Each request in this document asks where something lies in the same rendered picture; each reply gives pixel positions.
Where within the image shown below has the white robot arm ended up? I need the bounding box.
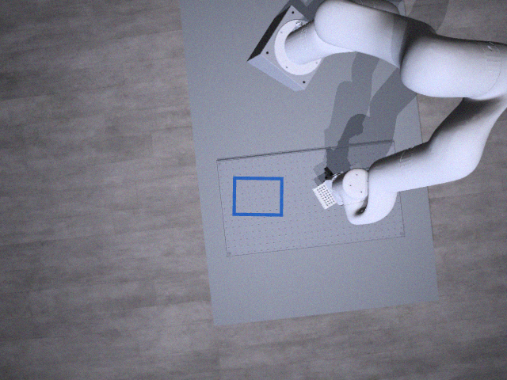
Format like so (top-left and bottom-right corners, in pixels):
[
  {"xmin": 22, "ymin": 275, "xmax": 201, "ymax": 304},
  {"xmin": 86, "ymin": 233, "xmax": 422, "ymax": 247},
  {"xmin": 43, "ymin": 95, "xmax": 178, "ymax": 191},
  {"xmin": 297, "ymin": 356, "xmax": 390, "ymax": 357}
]
[{"xmin": 274, "ymin": 0, "xmax": 507, "ymax": 224}]

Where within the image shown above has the blue floor tape marking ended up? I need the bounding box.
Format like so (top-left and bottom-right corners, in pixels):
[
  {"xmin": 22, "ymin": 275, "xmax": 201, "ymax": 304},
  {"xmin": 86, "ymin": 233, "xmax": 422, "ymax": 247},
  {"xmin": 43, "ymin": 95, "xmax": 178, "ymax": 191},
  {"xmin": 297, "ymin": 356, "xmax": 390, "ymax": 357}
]
[{"xmin": 232, "ymin": 177, "xmax": 284, "ymax": 217}]

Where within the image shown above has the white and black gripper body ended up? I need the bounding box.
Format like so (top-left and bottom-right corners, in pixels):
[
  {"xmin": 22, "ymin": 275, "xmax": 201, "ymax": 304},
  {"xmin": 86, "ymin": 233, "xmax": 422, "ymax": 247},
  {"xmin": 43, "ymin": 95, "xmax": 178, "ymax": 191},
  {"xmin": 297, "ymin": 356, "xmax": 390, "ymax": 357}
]
[{"xmin": 325, "ymin": 173, "xmax": 343, "ymax": 205}]

